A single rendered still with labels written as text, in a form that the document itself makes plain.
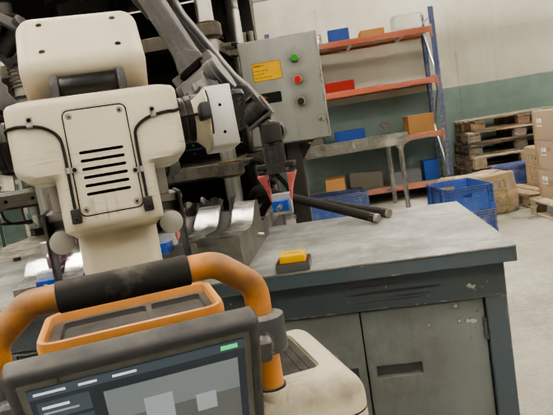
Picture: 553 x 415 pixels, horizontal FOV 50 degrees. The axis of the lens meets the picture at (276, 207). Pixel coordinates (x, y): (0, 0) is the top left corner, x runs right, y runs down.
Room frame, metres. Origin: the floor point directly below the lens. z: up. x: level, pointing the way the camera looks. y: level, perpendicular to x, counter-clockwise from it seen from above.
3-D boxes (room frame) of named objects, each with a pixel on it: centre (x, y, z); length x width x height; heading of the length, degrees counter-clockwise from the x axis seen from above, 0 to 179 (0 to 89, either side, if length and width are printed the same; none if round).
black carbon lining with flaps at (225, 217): (1.68, 0.21, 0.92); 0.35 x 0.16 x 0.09; 173
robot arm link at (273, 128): (1.57, -0.02, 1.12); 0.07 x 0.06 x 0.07; 169
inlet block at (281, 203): (1.52, -0.01, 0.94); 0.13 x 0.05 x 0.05; 172
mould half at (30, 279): (1.66, 0.56, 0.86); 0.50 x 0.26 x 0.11; 10
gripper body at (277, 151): (1.56, -0.02, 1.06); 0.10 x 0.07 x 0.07; 83
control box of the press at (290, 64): (2.36, -0.10, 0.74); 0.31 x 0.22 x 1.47; 83
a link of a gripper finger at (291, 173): (1.56, -0.03, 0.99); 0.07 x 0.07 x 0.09; 83
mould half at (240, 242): (1.70, 0.20, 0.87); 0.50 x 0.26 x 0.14; 173
